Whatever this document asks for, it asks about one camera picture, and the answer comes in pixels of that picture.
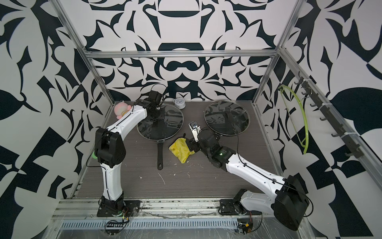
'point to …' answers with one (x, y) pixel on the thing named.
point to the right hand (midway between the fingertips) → (193, 132)
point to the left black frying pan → (160, 146)
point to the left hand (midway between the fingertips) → (159, 112)
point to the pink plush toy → (120, 108)
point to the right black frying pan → (226, 118)
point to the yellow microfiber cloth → (180, 149)
